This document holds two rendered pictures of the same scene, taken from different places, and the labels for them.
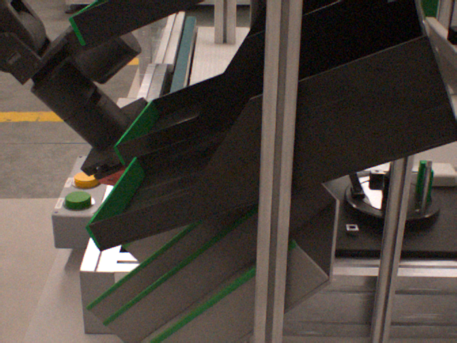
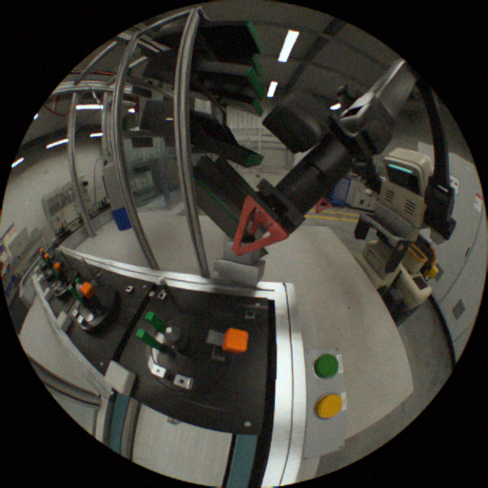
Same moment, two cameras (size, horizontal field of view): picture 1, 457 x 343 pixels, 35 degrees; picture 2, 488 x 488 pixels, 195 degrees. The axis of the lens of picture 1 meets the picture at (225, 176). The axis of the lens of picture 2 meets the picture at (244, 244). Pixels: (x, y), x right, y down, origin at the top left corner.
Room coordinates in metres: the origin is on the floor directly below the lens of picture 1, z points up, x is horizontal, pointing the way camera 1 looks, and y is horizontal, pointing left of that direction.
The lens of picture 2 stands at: (1.00, 0.10, 1.20)
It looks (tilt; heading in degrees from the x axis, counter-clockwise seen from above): 34 degrees down; 186
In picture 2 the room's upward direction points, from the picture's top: straight up
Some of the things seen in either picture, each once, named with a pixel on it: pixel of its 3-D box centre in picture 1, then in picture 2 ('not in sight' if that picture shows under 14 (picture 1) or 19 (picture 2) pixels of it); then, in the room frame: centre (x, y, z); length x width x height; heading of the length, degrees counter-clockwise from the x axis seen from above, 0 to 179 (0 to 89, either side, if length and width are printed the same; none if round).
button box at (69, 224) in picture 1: (88, 199); (319, 406); (1.04, 0.22, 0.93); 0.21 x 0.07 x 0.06; 0
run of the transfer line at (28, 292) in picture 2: not in sight; (110, 210); (0.15, -1.30, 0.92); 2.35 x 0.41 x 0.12; 0
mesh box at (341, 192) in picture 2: not in sight; (325, 188); (-3.49, 2.25, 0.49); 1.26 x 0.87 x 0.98; 95
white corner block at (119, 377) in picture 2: not in sight; (122, 379); (1.06, -0.09, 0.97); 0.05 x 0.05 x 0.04; 0
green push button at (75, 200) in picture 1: (78, 202); (325, 366); (0.97, 0.22, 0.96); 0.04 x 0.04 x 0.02
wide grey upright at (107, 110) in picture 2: not in sight; (107, 139); (0.16, -1.08, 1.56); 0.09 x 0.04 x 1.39; 0
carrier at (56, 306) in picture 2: not in sight; (61, 275); (0.96, -0.49, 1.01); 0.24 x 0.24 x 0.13; 0
